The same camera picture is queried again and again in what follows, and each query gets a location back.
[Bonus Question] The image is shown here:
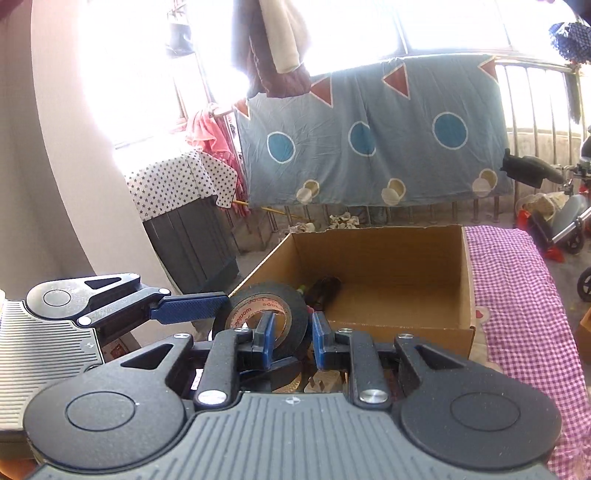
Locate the pink garment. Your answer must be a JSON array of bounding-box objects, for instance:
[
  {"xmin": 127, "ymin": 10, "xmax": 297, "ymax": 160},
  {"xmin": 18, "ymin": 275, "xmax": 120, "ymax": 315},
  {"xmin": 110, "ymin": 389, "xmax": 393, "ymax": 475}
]
[{"xmin": 186, "ymin": 108, "xmax": 250, "ymax": 217}]

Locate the white star-print cloth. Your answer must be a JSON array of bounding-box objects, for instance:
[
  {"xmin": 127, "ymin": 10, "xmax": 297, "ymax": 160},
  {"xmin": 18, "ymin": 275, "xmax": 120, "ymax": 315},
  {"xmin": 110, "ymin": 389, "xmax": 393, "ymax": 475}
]
[{"xmin": 126, "ymin": 150, "xmax": 238, "ymax": 220}]

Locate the brown cardboard box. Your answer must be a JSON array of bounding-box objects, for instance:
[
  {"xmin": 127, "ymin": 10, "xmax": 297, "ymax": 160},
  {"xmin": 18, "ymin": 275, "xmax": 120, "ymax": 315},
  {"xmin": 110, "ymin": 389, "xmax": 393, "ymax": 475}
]
[{"xmin": 228, "ymin": 224, "xmax": 476, "ymax": 361}]

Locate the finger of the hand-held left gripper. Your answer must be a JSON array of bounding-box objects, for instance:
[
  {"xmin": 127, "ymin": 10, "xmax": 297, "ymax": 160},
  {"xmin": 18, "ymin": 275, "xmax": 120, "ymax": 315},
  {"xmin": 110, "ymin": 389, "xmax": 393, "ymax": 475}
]
[{"xmin": 76, "ymin": 272, "xmax": 232, "ymax": 329}]

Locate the black rounded case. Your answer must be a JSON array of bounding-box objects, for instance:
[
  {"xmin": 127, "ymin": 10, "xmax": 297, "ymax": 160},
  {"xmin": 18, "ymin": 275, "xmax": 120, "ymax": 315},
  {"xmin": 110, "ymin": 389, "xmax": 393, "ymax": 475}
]
[{"xmin": 321, "ymin": 276, "xmax": 343, "ymax": 306}]

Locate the black tape roll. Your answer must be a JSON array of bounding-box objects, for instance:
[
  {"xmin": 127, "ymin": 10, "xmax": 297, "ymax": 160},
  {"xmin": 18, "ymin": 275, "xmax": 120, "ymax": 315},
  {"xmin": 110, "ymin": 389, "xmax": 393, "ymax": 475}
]
[{"xmin": 212, "ymin": 281, "xmax": 311, "ymax": 370}]

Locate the white hanging garment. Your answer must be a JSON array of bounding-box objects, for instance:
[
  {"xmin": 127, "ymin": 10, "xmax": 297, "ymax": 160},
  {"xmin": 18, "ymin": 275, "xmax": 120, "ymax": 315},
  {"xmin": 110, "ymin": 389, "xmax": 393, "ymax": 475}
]
[{"xmin": 257, "ymin": 0, "xmax": 302, "ymax": 73}]

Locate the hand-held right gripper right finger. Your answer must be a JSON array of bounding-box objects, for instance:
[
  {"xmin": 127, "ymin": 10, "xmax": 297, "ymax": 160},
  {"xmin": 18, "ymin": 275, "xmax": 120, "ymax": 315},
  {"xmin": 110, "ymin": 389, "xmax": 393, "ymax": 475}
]
[{"xmin": 310, "ymin": 311, "xmax": 467, "ymax": 409}]

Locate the brown hanging garment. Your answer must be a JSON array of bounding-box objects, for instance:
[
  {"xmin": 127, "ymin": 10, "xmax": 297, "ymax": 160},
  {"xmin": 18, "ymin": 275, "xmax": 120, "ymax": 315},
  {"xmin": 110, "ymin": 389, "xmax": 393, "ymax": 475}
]
[{"xmin": 231, "ymin": 0, "xmax": 312, "ymax": 99}]

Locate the black glove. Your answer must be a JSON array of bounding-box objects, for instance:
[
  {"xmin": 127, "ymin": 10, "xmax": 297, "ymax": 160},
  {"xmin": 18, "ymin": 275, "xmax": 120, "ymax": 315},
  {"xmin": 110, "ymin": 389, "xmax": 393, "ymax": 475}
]
[{"xmin": 502, "ymin": 148, "xmax": 564, "ymax": 189}]

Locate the yellow stick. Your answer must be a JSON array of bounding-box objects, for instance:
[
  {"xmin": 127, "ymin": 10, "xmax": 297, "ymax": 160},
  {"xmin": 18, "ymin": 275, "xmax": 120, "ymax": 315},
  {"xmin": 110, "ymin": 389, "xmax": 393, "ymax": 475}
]
[{"xmin": 233, "ymin": 199, "xmax": 287, "ymax": 216}]

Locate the blue patterned blanket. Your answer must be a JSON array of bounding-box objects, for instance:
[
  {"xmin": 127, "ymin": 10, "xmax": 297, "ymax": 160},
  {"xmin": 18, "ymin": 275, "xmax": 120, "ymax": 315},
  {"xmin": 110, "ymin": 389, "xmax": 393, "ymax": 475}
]
[{"xmin": 233, "ymin": 54, "xmax": 515, "ymax": 208}]

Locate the dark hanging cloth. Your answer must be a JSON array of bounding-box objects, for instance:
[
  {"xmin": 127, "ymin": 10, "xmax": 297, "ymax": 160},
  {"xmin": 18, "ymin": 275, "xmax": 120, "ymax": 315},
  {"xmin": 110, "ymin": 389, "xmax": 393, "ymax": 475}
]
[{"xmin": 166, "ymin": 18, "xmax": 195, "ymax": 58}]

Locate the white charger plug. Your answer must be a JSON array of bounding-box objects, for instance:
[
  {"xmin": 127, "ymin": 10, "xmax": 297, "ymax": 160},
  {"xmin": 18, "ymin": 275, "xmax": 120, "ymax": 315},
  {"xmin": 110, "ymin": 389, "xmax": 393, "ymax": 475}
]
[{"xmin": 302, "ymin": 369, "xmax": 347, "ymax": 395}]

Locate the blue dotted cloth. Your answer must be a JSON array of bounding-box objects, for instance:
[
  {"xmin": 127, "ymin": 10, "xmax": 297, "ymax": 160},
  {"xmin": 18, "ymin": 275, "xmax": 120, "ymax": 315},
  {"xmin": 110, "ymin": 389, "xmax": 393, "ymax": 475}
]
[{"xmin": 549, "ymin": 21, "xmax": 591, "ymax": 65}]

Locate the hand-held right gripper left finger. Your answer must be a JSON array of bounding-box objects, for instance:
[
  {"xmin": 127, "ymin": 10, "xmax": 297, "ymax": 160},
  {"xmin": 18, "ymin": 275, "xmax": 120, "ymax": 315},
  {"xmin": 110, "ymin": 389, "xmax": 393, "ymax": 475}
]
[{"xmin": 117, "ymin": 311, "xmax": 280, "ymax": 409}]

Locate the open cardboard carton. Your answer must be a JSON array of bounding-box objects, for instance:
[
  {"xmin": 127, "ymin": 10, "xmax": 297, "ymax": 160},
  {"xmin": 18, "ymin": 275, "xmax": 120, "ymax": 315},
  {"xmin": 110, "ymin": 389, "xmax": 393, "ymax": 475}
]
[{"xmin": 575, "ymin": 307, "xmax": 591, "ymax": 352}]

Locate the purple checkered tablecloth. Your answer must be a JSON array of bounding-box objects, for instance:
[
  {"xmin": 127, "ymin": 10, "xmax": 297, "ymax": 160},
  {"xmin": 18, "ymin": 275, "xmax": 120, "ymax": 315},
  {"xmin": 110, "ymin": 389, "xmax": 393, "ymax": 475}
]
[{"xmin": 464, "ymin": 225, "xmax": 591, "ymax": 480}]

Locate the grey cabinet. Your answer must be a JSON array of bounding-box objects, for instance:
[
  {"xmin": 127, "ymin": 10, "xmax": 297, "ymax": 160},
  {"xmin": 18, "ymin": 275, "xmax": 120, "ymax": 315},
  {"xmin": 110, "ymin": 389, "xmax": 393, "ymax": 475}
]
[{"xmin": 143, "ymin": 196, "xmax": 241, "ymax": 296}]

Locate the wheelchair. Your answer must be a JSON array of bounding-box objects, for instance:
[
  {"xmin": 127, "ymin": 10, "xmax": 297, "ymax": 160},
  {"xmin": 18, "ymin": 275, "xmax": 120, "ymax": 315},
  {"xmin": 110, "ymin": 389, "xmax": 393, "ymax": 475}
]
[{"xmin": 515, "ymin": 136, "xmax": 591, "ymax": 303}]

